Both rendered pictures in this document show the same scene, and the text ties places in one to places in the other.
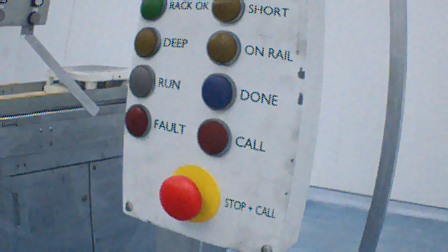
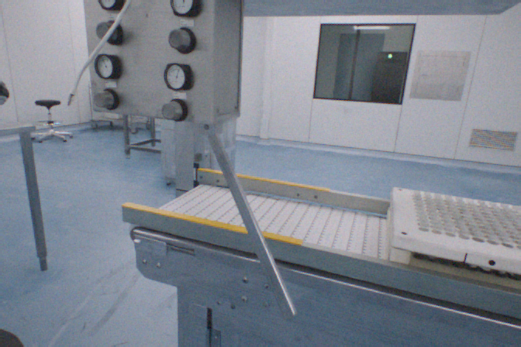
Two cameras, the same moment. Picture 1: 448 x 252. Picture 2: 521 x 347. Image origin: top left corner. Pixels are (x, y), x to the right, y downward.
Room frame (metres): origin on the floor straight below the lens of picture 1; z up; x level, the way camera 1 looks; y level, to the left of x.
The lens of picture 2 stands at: (1.07, -0.04, 1.23)
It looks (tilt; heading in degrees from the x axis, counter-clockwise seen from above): 16 degrees down; 80
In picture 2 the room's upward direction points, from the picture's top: 3 degrees clockwise
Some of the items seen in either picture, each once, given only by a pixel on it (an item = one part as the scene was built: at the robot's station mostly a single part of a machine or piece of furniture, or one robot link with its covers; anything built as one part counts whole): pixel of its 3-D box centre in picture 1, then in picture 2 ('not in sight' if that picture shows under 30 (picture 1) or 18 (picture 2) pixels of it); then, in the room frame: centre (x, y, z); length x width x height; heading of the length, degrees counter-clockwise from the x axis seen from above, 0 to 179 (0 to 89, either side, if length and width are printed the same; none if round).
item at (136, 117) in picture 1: (136, 121); not in sight; (0.49, 0.08, 1.05); 0.03 x 0.01 x 0.03; 60
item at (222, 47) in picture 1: (222, 47); not in sight; (0.45, 0.01, 1.12); 0.03 x 0.01 x 0.03; 60
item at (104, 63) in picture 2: not in sight; (106, 66); (0.94, 0.52, 1.23); 0.04 x 0.01 x 0.04; 150
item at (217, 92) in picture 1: (217, 91); not in sight; (0.45, 0.01, 1.09); 0.03 x 0.01 x 0.03; 60
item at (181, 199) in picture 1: (189, 195); not in sight; (0.45, 0.02, 1.00); 0.04 x 0.04 x 0.04; 60
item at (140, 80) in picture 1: (140, 80); not in sight; (0.49, 0.08, 1.09); 0.03 x 0.01 x 0.03; 60
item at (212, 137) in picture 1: (212, 137); not in sight; (0.45, 0.01, 1.05); 0.03 x 0.01 x 0.03; 60
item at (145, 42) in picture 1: (145, 42); not in sight; (0.49, 0.08, 1.12); 0.03 x 0.01 x 0.03; 60
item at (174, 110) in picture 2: (35, 16); (173, 107); (1.04, 0.46, 1.18); 0.03 x 0.03 x 0.04; 60
